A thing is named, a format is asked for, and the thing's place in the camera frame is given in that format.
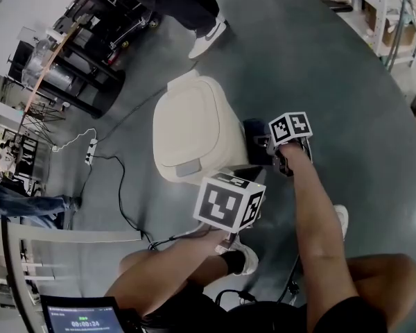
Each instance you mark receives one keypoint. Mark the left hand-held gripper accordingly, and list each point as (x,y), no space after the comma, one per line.
(218,205)

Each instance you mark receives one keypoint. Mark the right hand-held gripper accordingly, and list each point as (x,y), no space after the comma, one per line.
(291,127)

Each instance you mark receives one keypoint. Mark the purple cloth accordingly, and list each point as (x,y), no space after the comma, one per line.
(254,151)

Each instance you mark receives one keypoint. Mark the beige pedal trash bin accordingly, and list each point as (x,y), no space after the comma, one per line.
(187,123)

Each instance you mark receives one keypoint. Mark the person's right forearm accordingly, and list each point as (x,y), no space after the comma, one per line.
(312,220)

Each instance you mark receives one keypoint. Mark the person's left forearm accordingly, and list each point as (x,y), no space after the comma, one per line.
(201,246)

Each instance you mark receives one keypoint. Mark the person's left white sneaker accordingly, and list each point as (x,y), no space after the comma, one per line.
(249,258)

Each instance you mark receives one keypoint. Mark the person's white sneaker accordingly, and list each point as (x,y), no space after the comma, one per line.
(249,258)
(342,220)

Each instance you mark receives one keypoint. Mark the person's left leg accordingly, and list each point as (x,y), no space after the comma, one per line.
(135,260)

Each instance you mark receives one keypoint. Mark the person's leg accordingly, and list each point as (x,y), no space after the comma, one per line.
(135,260)
(385,276)

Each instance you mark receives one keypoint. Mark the person's right white sneaker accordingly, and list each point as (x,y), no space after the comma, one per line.
(342,220)

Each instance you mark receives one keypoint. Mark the person's black shorts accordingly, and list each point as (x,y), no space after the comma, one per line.
(194,311)

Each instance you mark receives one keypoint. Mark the white power strip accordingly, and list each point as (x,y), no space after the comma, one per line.
(91,151)

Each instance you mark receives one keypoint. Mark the white shelving unit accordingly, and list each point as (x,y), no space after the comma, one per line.
(385,12)

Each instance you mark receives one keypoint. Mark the white desk with brown top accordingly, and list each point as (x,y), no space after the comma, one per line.
(73,236)

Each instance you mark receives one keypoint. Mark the round wooden table black legs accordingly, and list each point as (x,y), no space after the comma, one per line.
(112,92)

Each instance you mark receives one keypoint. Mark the person's right leg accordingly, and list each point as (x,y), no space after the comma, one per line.
(385,276)

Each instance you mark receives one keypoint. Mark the black tablet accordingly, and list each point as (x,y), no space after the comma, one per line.
(83,317)

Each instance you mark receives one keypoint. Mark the plastic-wrapped machine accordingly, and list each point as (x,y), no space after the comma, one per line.
(48,64)

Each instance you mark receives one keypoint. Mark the black platform trolley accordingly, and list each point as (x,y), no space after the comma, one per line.
(100,16)

